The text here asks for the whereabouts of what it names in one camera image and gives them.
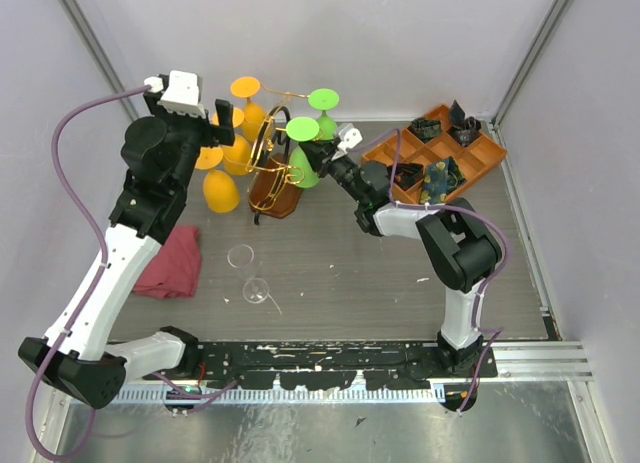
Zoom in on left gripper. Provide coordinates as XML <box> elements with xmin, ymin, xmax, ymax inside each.
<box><xmin>147</xmin><ymin>89</ymin><xmax>236</xmax><ymax>194</ymax></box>

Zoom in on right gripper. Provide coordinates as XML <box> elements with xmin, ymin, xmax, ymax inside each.
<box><xmin>298</xmin><ymin>138</ymin><xmax>366</xmax><ymax>206</ymax></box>

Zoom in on green goblet front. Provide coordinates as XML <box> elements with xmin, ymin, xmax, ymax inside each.
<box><xmin>285</xmin><ymin>116</ymin><xmax>320</xmax><ymax>189</ymax></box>

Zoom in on green goblet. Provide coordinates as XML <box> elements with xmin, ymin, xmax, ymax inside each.
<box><xmin>308</xmin><ymin>88</ymin><xmax>340</xmax><ymax>140</ymax></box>
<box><xmin>285</xmin><ymin>116</ymin><xmax>320</xmax><ymax>189</ymax></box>

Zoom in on orange goblet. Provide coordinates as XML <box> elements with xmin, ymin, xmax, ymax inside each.
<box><xmin>230</xmin><ymin>76</ymin><xmax>266</xmax><ymax>143</ymax></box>
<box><xmin>212</xmin><ymin>107</ymin><xmax>251</xmax><ymax>176</ymax></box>
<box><xmin>195</xmin><ymin>147</ymin><xmax>240</xmax><ymax>213</ymax></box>

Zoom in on clear wine glass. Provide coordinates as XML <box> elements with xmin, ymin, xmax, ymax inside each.
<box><xmin>227</xmin><ymin>244</ymin><xmax>282</xmax><ymax>315</ymax></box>

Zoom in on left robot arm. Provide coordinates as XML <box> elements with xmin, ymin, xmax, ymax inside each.
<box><xmin>18</xmin><ymin>70</ymin><xmax>234</xmax><ymax>410</ymax></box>

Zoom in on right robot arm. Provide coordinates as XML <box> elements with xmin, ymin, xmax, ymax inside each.
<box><xmin>300</xmin><ymin>142</ymin><xmax>502</xmax><ymax>377</ymax></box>

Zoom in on gold wine glass rack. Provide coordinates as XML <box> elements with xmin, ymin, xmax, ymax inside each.
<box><xmin>246</xmin><ymin>85</ymin><xmax>305</xmax><ymax>226</ymax></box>

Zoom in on black orange folded tie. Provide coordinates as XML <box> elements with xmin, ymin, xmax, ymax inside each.
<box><xmin>387</xmin><ymin>163</ymin><xmax>424</xmax><ymax>191</ymax></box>

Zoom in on dark green folded tie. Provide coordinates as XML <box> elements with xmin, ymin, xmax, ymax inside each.
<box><xmin>409</xmin><ymin>117</ymin><xmax>442</xmax><ymax>143</ymax></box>

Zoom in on wooden compartment tray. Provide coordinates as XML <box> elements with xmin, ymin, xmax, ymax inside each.
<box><xmin>361</xmin><ymin>104</ymin><xmax>507</xmax><ymax>204</ymax></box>

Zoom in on blue floral folded tie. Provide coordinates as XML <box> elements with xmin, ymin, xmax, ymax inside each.
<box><xmin>420</xmin><ymin>156</ymin><xmax>467</xmax><ymax>204</ymax></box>

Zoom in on red cloth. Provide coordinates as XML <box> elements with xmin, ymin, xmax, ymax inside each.
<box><xmin>133</xmin><ymin>225</ymin><xmax>202</xmax><ymax>299</ymax></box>

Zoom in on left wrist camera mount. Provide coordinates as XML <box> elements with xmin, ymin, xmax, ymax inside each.
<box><xmin>160</xmin><ymin>70</ymin><xmax>207</xmax><ymax>119</ymax></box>

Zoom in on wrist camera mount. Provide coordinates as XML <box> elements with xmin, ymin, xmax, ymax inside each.
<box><xmin>332</xmin><ymin>123</ymin><xmax>363</xmax><ymax>160</ymax></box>
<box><xmin>160</xmin><ymin>70</ymin><xmax>207</xmax><ymax>119</ymax></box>

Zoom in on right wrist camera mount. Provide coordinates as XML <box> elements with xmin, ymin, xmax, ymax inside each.
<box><xmin>332</xmin><ymin>123</ymin><xmax>363</xmax><ymax>160</ymax></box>

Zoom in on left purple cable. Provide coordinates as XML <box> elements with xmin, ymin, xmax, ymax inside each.
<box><xmin>27</xmin><ymin>82</ymin><xmax>239</xmax><ymax>462</ymax></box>

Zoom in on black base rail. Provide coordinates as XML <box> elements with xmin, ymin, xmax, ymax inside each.
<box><xmin>161</xmin><ymin>340</ymin><xmax>498</xmax><ymax>391</ymax></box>

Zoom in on grey cable duct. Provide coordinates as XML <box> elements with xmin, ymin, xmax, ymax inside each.
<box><xmin>112</xmin><ymin>383</ymin><xmax>445</xmax><ymax>405</ymax></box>

